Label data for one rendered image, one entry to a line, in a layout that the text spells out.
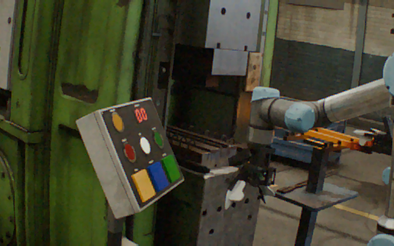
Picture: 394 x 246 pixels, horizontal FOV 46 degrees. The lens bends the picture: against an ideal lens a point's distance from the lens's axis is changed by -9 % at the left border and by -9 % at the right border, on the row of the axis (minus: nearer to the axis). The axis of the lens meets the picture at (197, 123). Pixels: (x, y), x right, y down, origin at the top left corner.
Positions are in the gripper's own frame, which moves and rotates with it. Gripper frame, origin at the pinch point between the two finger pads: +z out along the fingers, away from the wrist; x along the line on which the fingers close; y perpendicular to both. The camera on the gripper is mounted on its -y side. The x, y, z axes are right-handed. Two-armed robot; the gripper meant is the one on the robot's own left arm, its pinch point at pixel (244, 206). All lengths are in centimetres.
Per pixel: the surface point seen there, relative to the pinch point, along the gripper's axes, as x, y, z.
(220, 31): 14, -41, -49
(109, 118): -39.9, -11.2, -24.1
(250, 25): 30, -46, -53
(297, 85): 651, -634, 39
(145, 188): -31.2, -4.4, -7.0
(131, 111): -29.1, -19.9, -24.2
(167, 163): -17.2, -17.2, -9.2
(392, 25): 702, -436, -116
